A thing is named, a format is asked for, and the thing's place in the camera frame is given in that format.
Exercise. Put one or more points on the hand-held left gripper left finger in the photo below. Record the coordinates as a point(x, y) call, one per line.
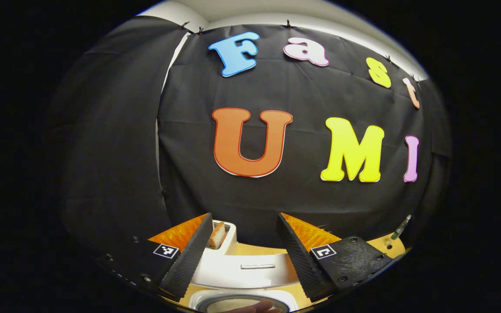
point(187, 265)

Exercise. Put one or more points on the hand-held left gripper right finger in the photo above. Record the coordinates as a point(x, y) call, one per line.
point(302, 265)

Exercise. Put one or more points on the white rice cooker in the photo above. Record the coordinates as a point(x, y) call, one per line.
point(242, 278)

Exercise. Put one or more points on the toast slice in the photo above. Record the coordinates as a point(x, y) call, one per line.
point(218, 237)

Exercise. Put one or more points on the white toaster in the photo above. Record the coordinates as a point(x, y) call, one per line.
point(229, 241)

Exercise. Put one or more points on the clear green-label water bottle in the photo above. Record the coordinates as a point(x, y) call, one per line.
point(400, 228)

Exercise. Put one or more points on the black backdrop cloth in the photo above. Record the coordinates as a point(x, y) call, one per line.
point(111, 130)

